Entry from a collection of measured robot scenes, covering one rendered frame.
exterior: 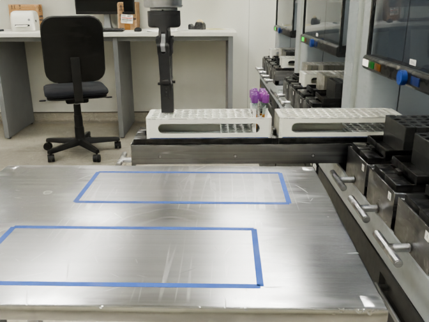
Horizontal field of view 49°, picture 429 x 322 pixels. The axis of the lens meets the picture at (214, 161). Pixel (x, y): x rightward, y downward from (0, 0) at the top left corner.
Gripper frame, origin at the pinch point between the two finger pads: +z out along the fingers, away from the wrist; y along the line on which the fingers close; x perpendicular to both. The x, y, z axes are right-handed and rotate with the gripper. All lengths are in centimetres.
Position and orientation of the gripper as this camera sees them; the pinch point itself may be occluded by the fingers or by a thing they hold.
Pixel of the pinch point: (167, 98)
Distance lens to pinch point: 114.7
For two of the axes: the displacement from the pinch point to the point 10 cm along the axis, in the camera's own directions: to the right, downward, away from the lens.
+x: -10.0, 0.1, -0.1
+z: 0.1, 9.5, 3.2
